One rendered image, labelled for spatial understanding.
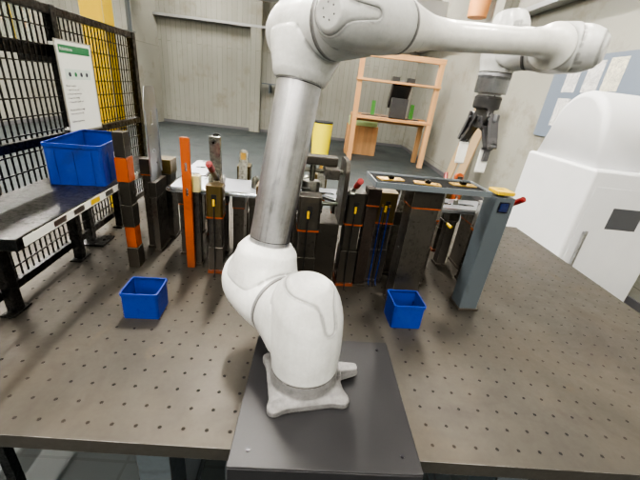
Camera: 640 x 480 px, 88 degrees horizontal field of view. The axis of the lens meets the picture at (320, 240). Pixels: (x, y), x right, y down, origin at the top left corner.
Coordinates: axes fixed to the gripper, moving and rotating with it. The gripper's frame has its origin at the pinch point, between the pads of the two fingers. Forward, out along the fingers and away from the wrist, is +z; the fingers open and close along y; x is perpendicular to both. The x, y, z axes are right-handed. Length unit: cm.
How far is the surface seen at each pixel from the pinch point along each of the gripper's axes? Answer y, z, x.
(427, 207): -5.4, 13.7, 12.6
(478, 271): -4.7, 36.3, -12.4
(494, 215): -4.7, 15.0, -11.2
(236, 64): 990, -56, 226
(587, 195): 103, 30, -147
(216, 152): 15, 7, 82
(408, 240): -5.0, 25.9, 16.1
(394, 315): -17, 48, 19
